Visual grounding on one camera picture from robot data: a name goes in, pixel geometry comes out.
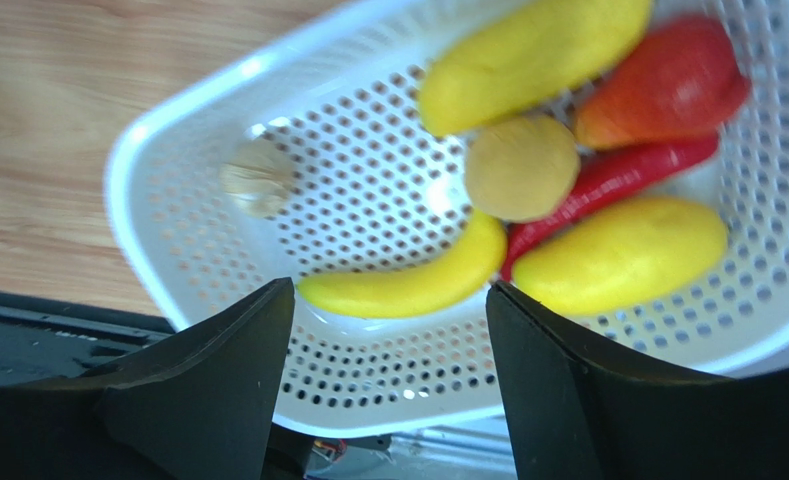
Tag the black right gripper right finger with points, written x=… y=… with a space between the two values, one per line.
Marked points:
x=581 y=406

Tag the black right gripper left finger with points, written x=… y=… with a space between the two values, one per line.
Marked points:
x=196 y=405

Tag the yellow toy mango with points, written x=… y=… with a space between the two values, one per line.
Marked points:
x=629 y=253
x=528 y=57

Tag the red toy chili pepper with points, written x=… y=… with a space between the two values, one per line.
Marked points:
x=607 y=179

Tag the brown toy potato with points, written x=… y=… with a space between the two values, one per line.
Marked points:
x=522 y=169

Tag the red toy bell pepper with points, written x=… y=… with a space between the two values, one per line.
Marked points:
x=682 y=81

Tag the yellow toy banana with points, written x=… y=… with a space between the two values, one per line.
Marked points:
x=451 y=278

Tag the beige toy garlic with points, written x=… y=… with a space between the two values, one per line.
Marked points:
x=259 y=178

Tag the white perforated plastic basket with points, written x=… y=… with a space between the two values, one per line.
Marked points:
x=374 y=191

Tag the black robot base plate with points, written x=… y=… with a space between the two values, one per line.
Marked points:
x=42 y=338

